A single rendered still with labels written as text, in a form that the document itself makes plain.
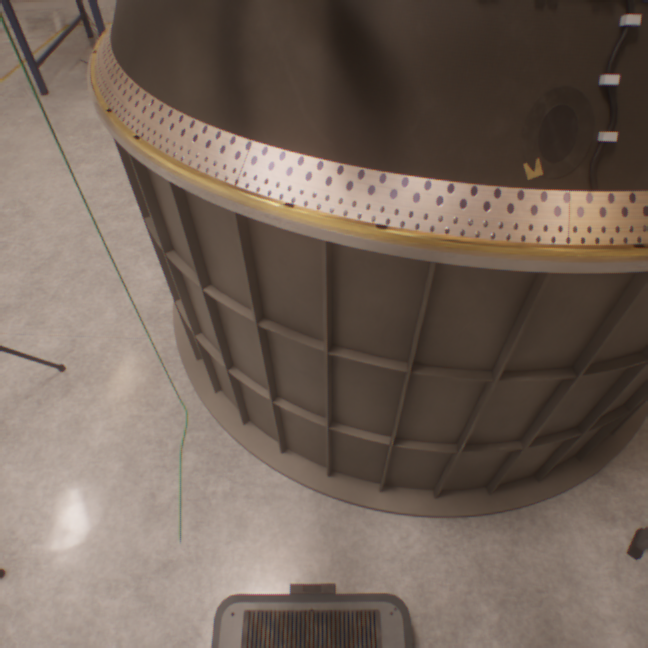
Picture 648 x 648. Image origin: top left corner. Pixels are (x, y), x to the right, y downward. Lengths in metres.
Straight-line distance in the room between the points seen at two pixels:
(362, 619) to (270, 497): 0.57
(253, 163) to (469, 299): 0.47
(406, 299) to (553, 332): 0.32
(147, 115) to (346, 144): 0.48
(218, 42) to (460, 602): 1.64
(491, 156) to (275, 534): 1.37
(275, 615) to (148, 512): 0.66
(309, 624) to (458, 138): 1.19
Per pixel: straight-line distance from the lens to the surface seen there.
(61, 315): 2.55
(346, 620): 1.41
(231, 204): 0.89
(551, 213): 0.83
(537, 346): 1.07
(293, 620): 1.41
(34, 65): 4.82
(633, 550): 1.95
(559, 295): 0.96
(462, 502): 1.78
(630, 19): 0.86
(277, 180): 0.85
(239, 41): 0.94
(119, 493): 1.92
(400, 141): 0.80
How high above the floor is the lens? 1.66
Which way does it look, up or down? 50 degrees down
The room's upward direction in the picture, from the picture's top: 1 degrees counter-clockwise
